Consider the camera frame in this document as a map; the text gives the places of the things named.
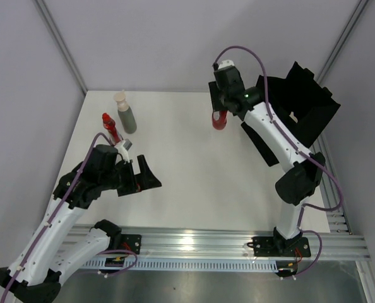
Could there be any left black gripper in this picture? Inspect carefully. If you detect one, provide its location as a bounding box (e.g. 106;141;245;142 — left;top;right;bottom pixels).
100;155;161;196

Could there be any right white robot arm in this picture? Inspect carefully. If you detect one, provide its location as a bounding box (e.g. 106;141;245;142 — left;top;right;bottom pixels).
209;60;324;255

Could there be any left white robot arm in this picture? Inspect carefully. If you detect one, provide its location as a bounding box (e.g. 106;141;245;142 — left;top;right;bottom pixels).
0;145;162;302

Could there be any black canvas bag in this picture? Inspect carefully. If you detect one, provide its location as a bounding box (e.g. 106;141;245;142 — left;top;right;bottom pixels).
240;60;340;167

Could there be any small red bottle left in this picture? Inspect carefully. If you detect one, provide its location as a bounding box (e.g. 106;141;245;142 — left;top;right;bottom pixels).
102;112;123;145

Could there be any grey bottle beige pump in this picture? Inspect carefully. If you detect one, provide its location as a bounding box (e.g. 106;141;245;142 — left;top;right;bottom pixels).
113;90;137;134

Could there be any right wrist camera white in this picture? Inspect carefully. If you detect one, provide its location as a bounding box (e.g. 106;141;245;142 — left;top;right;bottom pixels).
218;59;235;69

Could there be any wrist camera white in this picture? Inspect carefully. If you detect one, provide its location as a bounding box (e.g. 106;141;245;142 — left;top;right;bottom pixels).
114;139;133;162
218;59;235;69

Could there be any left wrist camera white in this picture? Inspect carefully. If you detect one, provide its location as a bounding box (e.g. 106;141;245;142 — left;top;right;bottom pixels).
114;139;133;162

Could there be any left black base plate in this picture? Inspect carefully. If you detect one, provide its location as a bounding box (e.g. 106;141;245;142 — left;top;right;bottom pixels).
121;234;142;255

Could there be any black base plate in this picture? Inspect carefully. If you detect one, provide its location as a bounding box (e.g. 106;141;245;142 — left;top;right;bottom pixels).
246;236;311;258
121;234;142;255

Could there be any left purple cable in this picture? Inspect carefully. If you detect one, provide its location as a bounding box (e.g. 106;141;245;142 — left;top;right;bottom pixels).
0;132;138;300

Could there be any purple cable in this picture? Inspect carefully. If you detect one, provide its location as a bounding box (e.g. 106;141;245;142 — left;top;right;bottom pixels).
211;46;345;278
0;132;138;300

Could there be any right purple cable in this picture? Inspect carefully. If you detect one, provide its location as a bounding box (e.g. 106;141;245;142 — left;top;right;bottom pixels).
211;46;345;278

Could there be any slotted cable duct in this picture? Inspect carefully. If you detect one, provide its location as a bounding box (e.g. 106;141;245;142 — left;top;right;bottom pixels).
80;258;280;272

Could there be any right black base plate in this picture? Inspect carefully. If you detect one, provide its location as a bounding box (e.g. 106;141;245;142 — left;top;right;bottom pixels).
246;236;311;258

